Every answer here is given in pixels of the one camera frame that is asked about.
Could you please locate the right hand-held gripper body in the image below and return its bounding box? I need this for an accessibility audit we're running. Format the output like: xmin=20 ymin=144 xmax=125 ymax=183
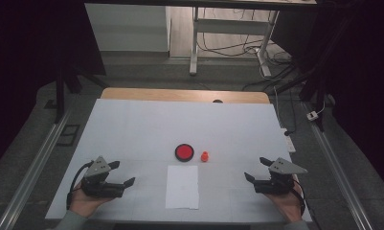
xmin=253 ymin=157 xmax=308 ymax=196

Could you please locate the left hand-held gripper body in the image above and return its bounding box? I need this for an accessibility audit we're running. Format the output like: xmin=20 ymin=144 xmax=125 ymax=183
xmin=80 ymin=155 xmax=125 ymax=199

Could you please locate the round red ink pad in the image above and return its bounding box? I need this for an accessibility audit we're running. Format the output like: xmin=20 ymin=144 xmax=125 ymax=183
xmin=174 ymin=143 xmax=195 ymax=163

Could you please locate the person's left hand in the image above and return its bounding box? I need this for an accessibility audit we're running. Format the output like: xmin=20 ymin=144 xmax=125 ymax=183
xmin=68 ymin=181 xmax=116 ymax=219

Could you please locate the person's right hand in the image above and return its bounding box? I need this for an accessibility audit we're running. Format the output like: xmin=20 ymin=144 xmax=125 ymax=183
xmin=264 ymin=173 xmax=305 ymax=223

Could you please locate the white power strip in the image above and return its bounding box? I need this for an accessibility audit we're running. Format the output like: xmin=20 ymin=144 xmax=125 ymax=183
xmin=280 ymin=127 xmax=297 ymax=153

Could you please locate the small white paper sheet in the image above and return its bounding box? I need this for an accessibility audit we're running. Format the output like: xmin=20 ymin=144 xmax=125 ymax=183
xmin=165 ymin=164 xmax=200 ymax=211

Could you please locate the large white table cover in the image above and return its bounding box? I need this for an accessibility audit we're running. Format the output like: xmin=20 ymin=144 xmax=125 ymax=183
xmin=45 ymin=98 xmax=312 ymax=223

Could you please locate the black metal stand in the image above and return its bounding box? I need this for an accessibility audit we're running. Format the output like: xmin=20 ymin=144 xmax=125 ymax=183
xmin=269 ymin=12 xmax=356 ymax=132
xmin=54 ymin=61 xmax=109 ymax=125

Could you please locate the dark curtain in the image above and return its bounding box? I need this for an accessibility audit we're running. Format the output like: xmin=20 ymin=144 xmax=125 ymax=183
xmin=272 ymin=0 xmax=384 ymax=193
xmin=0 ymin=0 xmax=106 ymax=173

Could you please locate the grey cabinet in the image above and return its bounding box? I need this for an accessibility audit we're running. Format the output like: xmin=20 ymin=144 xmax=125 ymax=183
xmin=84 ymin=3 xmax=171 ymax=53

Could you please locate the white-legged desk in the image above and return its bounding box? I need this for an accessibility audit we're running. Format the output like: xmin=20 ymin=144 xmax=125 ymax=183
xmin=83 ymin=0 xmax=318 ymax=79

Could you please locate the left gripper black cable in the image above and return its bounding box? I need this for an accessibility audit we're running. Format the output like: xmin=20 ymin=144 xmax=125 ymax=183
xmin=66 ymin=161 xmax=95 ymax=211

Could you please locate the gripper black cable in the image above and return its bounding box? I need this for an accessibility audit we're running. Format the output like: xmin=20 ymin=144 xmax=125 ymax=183
xmin=66 ymin=161 xmax=95 ymax=211
xmin=291 ymin=178 xmax=306 ymax=216

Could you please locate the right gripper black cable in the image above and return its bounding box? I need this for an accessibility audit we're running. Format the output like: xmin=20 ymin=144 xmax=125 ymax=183
xmin=291 ymin=178 xmax=306 ymax=216

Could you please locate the metal floor rail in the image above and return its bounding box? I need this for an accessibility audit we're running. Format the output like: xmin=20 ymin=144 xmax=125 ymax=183
xmin=0 ymin=108 xmax=73 ymax=230
xmin=301 ymin=102 xmax=374 ymax=230

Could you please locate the tangle of floor cables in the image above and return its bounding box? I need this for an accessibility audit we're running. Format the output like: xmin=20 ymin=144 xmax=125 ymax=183
xmin=197 ymin=8 xmax=298 ymax=92

